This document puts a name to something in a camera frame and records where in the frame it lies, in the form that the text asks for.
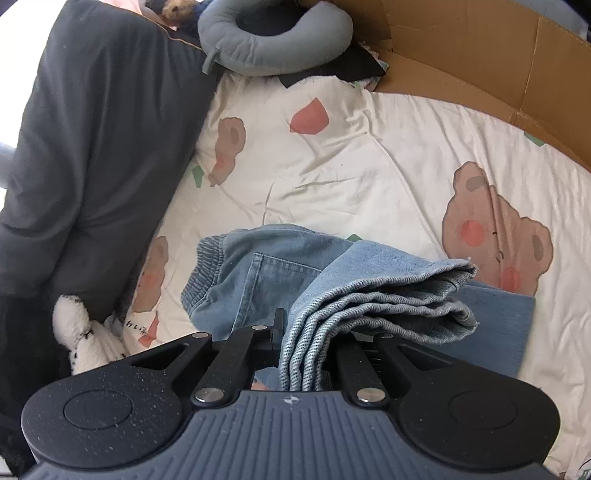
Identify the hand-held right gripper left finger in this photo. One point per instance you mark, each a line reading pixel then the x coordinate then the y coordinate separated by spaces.
pixel 279 332

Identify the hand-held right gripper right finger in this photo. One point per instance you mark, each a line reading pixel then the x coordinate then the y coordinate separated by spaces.
pixel 358 369

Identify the light blue denim pants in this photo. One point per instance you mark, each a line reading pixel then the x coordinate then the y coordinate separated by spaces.
pixel 369 286

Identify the white fluffy spotted blanket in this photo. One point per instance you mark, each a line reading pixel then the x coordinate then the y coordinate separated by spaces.
pixel 87 341

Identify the cream bear printed bedsheet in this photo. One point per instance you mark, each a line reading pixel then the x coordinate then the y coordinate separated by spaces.
pixel 369 161

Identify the dark grey pillow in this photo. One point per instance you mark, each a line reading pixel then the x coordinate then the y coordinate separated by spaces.
pixel 101 138

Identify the black cloth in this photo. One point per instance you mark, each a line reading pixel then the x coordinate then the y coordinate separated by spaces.
pixel 351 64

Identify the flattened brown cardboard box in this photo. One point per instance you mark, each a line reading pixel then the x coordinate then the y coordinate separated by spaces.
pixel 461 55

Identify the small brown teddy bear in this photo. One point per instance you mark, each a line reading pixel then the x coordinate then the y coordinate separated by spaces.
pixel 178 8

